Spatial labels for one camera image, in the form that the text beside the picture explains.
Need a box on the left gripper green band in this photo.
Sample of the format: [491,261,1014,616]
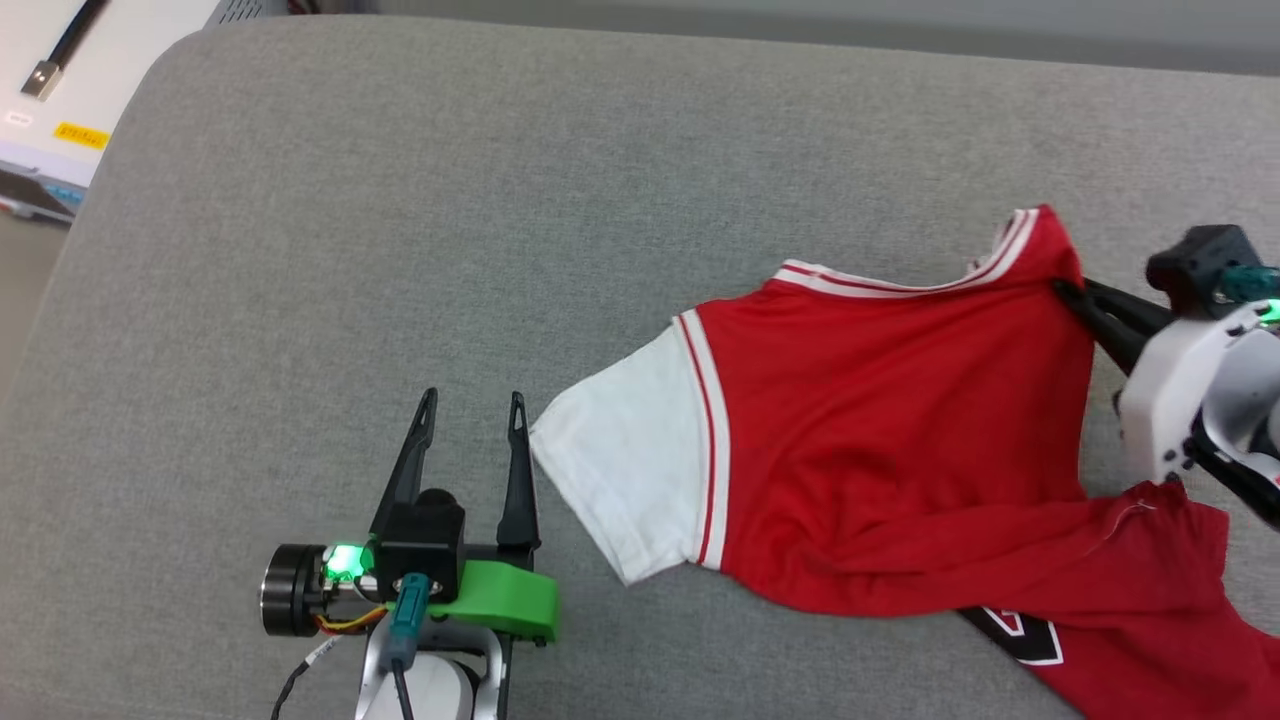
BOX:
[260,388,558,643]

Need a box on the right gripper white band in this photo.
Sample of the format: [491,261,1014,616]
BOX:
[1052,281,1280,486]

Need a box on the red and white basketball jersey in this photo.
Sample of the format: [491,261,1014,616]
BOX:
[528,205,1280,720]

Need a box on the white metal equipment case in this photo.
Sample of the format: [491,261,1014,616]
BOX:
[0,0,269,223]

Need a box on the right black cable teal connector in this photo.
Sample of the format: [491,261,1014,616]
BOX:
[1218,264,1280,303]

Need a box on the black cable teal connector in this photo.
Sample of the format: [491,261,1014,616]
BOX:
[388,573,431,720]
[1218,264,1280,303]

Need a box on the left black cable teal connector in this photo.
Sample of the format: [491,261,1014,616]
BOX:
[388,573,431,720]

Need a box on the thin black cable white tag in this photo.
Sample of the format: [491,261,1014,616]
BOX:
[270,633,349,720]

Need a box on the black strap handle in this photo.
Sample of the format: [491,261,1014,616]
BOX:
[20,0,109,101]

